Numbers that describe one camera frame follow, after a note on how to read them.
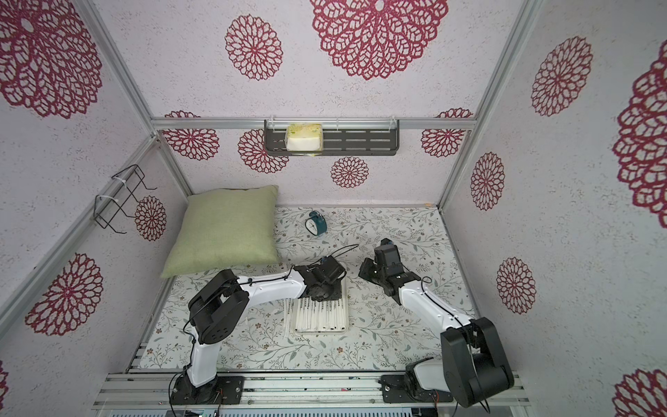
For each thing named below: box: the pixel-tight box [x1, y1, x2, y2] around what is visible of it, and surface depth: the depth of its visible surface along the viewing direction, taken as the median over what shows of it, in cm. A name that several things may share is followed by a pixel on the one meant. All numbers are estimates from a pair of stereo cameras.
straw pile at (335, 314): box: [333, 300, 339, 330], surface depth 89 cm
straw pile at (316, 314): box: [314, 300, 320, 331], surface depth 89 cm
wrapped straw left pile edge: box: [284, 297, 291, 330], surface depth 89 cm
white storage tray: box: [289, 276, 350, 334], surface depth 89 cm
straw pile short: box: [310, 300, 316, 331], surface depth 89 cm
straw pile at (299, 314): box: [294, 297, 304, 332], surface depth 89 cm
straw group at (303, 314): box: [300, 297, 308, 331], surface depth 89 cm
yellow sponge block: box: [285, 122, 324, 153], surface depth 92 cm
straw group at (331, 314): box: [329, 300, 335, 330], surface depth 89 cm
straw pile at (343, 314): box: [340, 297, 347, 331], surface depth 89 cm
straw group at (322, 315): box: [318, 300, 326, 331], surface depth 89 cm
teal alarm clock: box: [304, 210, 328, 237], surface depth 108 cm
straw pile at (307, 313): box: [304, 297, 312, 331], surface depth 89 cm
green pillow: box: [160, 184, 280, 279], surface depth 97 cm
